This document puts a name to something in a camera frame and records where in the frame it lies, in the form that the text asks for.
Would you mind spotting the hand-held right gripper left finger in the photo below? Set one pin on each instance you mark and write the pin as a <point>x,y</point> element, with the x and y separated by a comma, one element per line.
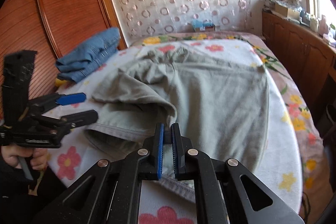
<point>159,153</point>

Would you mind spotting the person's left hand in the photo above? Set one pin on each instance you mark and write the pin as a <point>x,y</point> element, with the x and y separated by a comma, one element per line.
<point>11,157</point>

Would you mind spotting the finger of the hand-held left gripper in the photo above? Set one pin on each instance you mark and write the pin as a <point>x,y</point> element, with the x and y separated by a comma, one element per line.
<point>81,117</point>
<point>71,99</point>

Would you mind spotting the grey-green pants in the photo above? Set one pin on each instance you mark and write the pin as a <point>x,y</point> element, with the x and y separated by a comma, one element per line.
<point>204,92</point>

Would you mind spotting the brown wooden cabinet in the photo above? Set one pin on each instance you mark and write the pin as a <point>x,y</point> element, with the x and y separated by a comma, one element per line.
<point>296,56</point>

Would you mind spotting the wooden headboard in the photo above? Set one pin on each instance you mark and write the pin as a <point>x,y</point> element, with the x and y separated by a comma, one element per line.
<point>57,8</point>

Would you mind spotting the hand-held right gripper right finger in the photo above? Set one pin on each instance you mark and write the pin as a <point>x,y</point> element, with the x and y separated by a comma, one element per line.
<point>175,153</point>

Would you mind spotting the folded blue jeans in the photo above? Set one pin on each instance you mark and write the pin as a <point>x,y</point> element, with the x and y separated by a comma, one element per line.
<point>89,56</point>

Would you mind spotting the person's dark clothing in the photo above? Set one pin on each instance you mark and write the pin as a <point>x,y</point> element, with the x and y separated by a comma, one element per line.
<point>18,197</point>

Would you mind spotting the small yellow object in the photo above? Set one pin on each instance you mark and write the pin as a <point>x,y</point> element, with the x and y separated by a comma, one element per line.
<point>59,81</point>

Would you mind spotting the cardboard box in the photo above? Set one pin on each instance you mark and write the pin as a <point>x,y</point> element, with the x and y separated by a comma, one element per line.
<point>284,10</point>

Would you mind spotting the blue tissue box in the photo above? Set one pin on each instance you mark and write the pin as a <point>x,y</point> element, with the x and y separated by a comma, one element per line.
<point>203,25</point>

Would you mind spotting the pile of small household clutter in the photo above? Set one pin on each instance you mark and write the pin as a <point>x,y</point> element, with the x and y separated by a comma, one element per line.
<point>315,22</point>

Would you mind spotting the pink floral bed sheet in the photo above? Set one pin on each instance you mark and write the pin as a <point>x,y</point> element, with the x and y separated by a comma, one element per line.
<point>288,87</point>

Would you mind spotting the white floral blanket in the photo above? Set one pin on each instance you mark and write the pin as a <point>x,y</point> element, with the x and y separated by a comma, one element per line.
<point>278,140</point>

